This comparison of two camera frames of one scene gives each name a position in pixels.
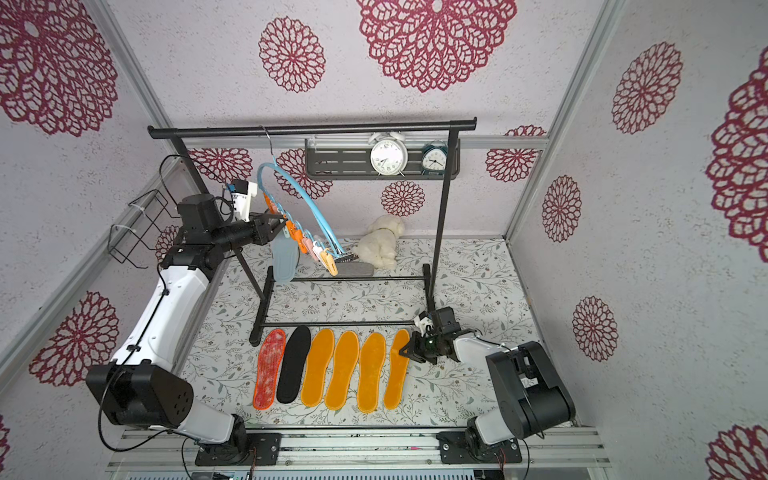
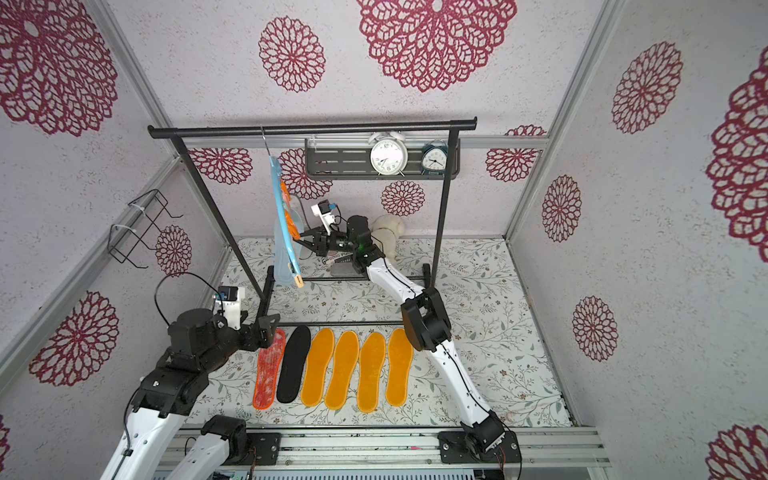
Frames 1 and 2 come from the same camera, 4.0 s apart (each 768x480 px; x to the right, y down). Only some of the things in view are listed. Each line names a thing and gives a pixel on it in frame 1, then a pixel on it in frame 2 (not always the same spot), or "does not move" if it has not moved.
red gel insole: (270, 357) does not move
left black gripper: (264, 233) → (266, 334)
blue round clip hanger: (303, 240) → (283, 216)
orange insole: (398, 370) does not move
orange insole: (372, 358) does not move
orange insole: (344, 358) does not move
